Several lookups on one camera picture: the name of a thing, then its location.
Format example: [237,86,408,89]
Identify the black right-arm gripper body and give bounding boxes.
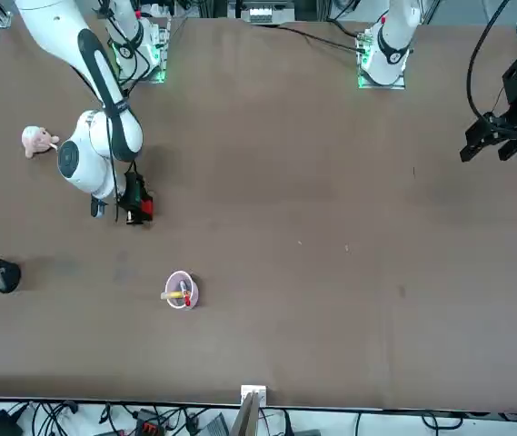
[116,171,156,227]

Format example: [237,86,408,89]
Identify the clear plastic cup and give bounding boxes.
[163,270,202,312]

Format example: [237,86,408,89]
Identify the grey power strip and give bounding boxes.
[240,0,297,25]

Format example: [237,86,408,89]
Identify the power strip with red switches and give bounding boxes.
[134,408,169,436]

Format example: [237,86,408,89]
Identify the grey power adapter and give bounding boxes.
[203,411,230,436]

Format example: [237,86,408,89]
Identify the black power adapter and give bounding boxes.
[0,408,25,436]

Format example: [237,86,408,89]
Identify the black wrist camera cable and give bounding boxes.
[69,58,134,225]

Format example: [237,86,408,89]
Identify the pink plush keychain toy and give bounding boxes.
[21,125,61,161]

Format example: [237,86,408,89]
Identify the thick black base cable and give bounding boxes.
[250,21,363,51]

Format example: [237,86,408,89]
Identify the aluminium profile post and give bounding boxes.
[232,384,269,436]

